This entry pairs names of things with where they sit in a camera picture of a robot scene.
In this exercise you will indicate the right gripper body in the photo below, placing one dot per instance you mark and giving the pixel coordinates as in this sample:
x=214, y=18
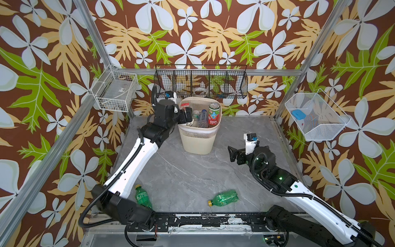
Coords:
x=250, y=160

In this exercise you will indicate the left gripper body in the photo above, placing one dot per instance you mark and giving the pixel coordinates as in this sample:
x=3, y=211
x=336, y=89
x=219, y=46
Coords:
x=177, y=118

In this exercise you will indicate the white green label bottle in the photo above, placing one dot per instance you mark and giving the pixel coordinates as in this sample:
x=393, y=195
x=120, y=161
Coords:
x=195, y=118

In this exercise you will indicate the guava juice bottle pink label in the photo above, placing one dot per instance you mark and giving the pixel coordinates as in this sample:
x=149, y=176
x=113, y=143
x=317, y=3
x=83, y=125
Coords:
x=184, y=106

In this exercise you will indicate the red label drink bottle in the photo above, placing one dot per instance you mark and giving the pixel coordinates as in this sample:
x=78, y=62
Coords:
x=214, y=114

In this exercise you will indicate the green soda bottle yellow cap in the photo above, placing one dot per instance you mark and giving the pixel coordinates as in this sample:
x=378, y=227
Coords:
x=224, y=198

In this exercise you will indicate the dark green soda bottle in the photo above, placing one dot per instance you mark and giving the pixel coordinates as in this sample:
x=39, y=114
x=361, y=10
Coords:
x=142, y=197

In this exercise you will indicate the clear blue cap water bottle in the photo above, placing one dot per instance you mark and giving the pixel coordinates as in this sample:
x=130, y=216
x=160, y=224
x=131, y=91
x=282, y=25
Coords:
x=203, y=119

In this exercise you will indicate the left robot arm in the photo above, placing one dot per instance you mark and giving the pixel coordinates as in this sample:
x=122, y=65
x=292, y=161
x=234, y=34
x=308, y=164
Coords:
x=113, y=197

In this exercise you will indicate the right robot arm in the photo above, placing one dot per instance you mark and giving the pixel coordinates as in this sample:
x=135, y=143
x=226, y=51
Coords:
x=331, y=227

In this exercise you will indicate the beige plastic waste bin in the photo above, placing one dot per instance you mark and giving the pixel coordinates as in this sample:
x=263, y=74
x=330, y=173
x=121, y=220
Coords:
x=199, y=140

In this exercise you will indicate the blue object in basket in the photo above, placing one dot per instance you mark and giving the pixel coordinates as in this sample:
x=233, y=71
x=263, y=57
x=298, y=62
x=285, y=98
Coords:
x=298, y=114

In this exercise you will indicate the white mesh basket right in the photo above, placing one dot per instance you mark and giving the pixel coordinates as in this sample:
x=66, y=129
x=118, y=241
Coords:
x=325, y=118

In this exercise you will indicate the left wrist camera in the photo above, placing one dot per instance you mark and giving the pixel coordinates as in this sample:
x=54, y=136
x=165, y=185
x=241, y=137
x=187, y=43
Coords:
x=170, y=95

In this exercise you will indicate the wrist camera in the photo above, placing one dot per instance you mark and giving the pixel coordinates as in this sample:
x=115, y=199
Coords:
x=251, y=141
x=170, y=95

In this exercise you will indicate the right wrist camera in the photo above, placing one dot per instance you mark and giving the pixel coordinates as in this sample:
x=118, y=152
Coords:
x=251, y=141

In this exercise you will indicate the black wire wall basket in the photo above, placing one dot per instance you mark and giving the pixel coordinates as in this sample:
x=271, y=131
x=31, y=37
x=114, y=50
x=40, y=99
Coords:
x=207, y=80

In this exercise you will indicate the white wire basket left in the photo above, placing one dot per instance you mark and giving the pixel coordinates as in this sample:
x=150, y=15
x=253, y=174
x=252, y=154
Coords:
x=114, y=90

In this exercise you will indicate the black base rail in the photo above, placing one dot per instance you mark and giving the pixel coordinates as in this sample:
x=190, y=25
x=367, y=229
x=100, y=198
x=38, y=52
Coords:
x=249, y=221

